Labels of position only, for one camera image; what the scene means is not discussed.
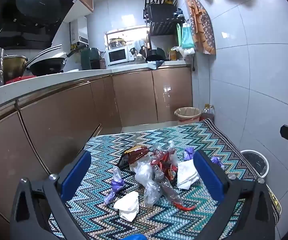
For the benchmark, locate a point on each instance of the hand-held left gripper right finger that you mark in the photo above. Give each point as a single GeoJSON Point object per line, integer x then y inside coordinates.
{"type": "Point", "coordinates": [209, 177]}

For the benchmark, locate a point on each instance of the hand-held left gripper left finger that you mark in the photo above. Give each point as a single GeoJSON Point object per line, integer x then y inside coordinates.
{"type": "Point", "coordinates": [76, 173]}

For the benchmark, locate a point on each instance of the small purple wrapper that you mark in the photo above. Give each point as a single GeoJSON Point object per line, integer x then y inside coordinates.
{"type": "Point", "coordinates": [217, 161]}
{"type": "Point", "coordinates": [189, 153]}

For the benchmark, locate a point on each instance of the white tissue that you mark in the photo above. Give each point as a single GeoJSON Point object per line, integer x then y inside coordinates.
{"type": "Point", "coordinates": [127, 205]}
{"type": "Point", "coordinates": [186, 175]}

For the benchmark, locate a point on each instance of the long purple wrapper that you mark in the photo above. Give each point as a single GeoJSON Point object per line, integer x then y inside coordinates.
{"type": "Point", "coordinates": [116, 185]}

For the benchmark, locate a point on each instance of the clear red-tipped plastic wrapper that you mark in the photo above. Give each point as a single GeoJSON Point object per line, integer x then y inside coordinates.
{"type": "Point", "coordinates": [169, 192]}

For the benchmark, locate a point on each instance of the white trash bin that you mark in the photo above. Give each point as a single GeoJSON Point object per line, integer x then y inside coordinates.
{"type": "Point", "coordinates": [263, 170]}

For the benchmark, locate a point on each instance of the red foil wrapper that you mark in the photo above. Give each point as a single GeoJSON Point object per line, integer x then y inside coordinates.
{"type": "Point", "coordinates": [162, 165]}

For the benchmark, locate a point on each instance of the clear plastic film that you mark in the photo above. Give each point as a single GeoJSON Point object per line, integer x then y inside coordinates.
{"type": "Point", "coordinates": [156, 147]}

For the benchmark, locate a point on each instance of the clear plastic bag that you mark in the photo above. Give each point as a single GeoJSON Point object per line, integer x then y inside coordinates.
{"type": "Point", "coordinates": [146, 175]}

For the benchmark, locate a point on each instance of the brown red snack wrapper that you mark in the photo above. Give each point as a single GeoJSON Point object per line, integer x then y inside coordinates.
{"type": "Point", "coordinates": [136, 155]}

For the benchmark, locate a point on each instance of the beige trash bin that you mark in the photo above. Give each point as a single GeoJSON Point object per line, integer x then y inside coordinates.
{"type": "Point", "coordinates": [186, 119]}

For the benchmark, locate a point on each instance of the zigzag patterned mat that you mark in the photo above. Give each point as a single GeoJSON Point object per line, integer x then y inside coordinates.
{"type": "Point", "coordinates": [109, 220]}

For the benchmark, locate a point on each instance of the cooking oil bottle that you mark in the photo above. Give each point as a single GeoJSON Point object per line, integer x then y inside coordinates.
{"type": "Point", "coordinates": [206, 116]}

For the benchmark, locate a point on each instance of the brown kitchen cabinet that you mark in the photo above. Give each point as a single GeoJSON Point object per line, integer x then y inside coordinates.
{"type": "Point", "coordinates": [134, 95]}

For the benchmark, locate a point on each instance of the red board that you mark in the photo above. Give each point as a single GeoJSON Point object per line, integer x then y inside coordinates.
{"type": "Point", "coordinates": [19, 79]}

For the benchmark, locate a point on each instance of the black wok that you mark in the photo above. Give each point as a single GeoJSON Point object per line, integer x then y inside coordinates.
{"type": "Point", "coordinates": [46, 66]}

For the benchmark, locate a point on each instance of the brass pot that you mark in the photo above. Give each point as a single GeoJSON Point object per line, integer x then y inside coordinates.
{"type": "Point", "coordinates": [14, 67]}

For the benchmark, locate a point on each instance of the blue dish cloth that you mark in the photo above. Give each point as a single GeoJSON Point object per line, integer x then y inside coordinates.
{"type": "Point", "coordinates": [155, 65]}

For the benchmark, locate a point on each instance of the white microwave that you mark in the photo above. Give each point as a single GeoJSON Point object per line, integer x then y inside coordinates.
{"type": "Point", "coordinates": [117, 56]}

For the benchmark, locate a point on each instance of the crumpled white plastic bag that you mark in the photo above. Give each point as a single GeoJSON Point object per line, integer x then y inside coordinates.
{"type": "Point", "coordinates": [187, 52]}

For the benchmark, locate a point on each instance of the orange patterned apron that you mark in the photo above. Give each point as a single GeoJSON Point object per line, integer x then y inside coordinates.
{"type": "Point", "coordinates": [204, 30]}

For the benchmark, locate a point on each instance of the black pot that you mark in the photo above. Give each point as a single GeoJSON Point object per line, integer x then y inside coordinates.
{"type": "Point", "coordinates": [156, 55]}

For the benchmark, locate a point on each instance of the glass pot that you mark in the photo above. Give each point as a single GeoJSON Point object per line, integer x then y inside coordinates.
{"type": "Point", "coordinates": [116, 43]}

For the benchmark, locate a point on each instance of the teal hanging bag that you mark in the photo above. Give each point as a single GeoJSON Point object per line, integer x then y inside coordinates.
{"type": "Point", "coordinates": [187, 37]}

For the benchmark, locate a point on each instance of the white water heater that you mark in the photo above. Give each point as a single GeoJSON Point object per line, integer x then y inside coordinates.
{"type": "Point", "coordinates": [80, 31]}

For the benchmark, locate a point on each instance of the light blue cloth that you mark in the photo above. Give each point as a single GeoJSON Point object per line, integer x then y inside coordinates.
{"type": "Point", "coordinates": [139, 45]}

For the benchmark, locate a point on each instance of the black range hood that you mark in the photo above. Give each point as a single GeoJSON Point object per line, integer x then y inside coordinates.
{"type": "Point", "coordinates": [38, 5]}

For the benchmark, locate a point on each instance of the black wall rack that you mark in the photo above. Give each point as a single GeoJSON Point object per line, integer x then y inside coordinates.
{"type": "Point", "coordinates": [164, 27]}

